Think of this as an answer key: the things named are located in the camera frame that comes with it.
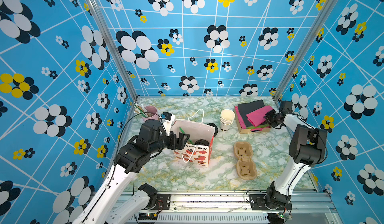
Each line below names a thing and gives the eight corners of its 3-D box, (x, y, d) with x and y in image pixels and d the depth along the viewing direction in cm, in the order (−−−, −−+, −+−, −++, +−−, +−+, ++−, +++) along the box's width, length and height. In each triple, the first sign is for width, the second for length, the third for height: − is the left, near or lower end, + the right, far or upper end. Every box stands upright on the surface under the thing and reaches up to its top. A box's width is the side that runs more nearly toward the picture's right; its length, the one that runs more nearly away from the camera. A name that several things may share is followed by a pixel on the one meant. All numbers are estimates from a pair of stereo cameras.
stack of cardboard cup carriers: (237, 180, 82) (239, 177, 77) (231, 146, 95) (233, 142, 90) (255, 180, 82) (259, 177, 77) (247, 146, 95) (250, 141, 90)
